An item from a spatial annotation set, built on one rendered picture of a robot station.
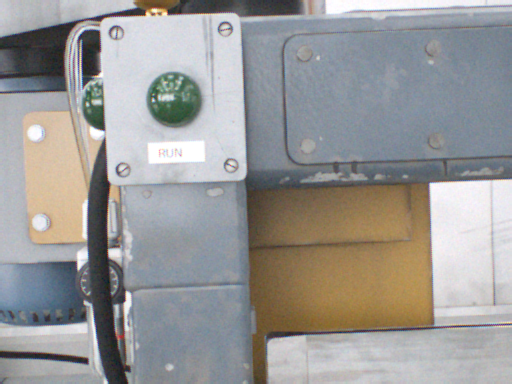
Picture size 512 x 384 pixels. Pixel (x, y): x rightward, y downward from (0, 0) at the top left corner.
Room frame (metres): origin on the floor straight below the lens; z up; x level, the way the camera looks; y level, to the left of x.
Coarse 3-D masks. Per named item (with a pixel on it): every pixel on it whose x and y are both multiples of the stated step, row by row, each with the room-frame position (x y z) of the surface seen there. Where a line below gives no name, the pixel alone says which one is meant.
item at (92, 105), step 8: (96, 80) 0.57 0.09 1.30; (88, 88) 0.57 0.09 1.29; (96, 88) 0.56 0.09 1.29; (88, 96) 0.56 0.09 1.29; (96, 96) 0.56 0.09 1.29; (80, 104) 0.57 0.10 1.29; (88, 104) 0.56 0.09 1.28; (96, 104) 0.56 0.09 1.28; (104, 104) 0.56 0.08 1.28; (88, 112) 0.57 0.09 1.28; (96, 112) 0.56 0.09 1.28; (104, 112) 0.56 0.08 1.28; (88, 120) 0.57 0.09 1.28; (96, 120) 0.57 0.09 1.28; (104, 120) 0.57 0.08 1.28; (96, 128) 0.57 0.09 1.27; (104, 128) 0.57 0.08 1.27
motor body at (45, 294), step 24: (24, 264) 1.01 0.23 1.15; (48, 264) 1.01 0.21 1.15; (72, 264) 1.02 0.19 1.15; (0, 288) 1.03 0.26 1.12; (24, 288) 1.02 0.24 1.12; (48, 288) 1.01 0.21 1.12; (72, 288) 1.02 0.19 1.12; (0, 312) 1.03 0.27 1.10; (24, 312) 1.02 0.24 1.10; (48, 312) 1.02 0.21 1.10; (72, 312) 1.02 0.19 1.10
